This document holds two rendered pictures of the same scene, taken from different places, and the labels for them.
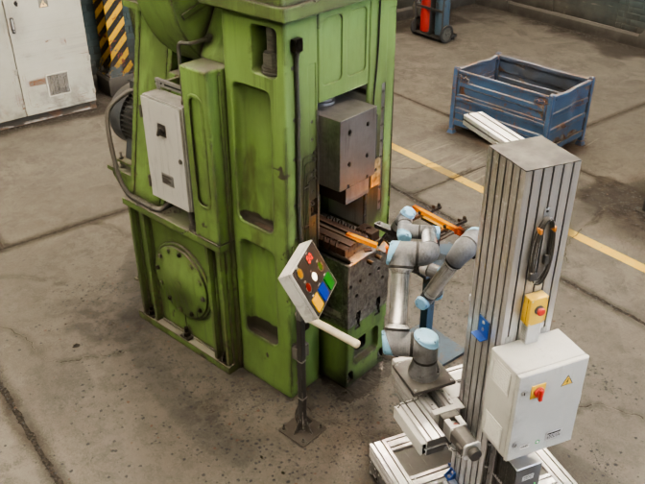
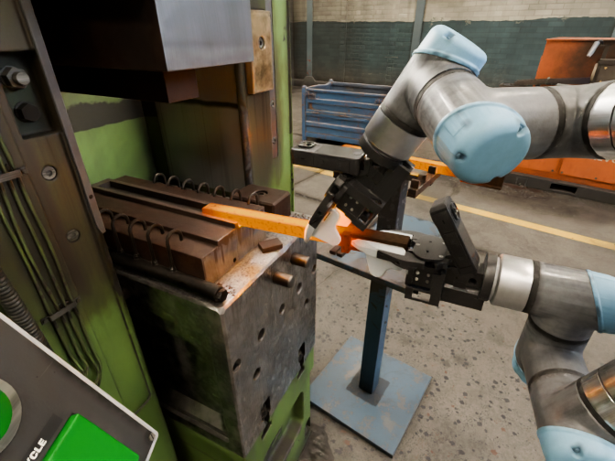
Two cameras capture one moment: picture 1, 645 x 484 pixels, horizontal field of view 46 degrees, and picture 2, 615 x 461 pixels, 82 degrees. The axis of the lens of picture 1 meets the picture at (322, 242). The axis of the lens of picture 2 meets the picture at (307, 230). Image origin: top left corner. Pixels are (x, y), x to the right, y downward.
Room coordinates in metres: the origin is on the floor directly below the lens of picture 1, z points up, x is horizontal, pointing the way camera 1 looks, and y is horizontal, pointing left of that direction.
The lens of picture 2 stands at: (3.13, -0.17, 1.32)
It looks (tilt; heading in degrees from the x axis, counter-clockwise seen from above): 30 degrees down; 344
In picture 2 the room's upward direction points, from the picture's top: straight up
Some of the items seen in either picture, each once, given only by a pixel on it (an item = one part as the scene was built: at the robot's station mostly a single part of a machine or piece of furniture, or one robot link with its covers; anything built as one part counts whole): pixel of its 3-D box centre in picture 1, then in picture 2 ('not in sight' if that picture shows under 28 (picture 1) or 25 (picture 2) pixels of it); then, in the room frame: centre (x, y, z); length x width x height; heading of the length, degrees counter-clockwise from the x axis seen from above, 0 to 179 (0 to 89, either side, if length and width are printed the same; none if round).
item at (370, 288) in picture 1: (333, 268); (192, 298); (3.92, -0.06, 0.69); 0.56 x 0.38 x 0.45; 48
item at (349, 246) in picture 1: (328, 234); (158, 219); (3.87, -0.04, 0.96); 0.42 x 0.20 x 0.09; 48
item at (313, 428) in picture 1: (301, 423); not in sight; (3.26, 0.12, 0.05); 0.22 x 0.22 x 0.09; 48
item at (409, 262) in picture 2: not in sight; (406, 256); (3.52, -0.43, 1.02); 0.09 x 0.05 x 0.02; 52
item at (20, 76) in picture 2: not in sight; (24, 95); (3.68, 0.05, 1.24); 0.03 x 0.03 x 0.07; 48
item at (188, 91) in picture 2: not in sight; (121, 77); (3.91, -0.02, 1.24); 0.30 x 0.07 x 0.06; 48
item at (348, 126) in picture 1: (333, 136); not in sight; (3.90, -0.06, 1.56); 0.42 x 0.39 x 0.40; 48
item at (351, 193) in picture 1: (328, 179); (113, 29); (3.87, -0.04, 1.32); 0.42 x 0.20 x 0.10; 48
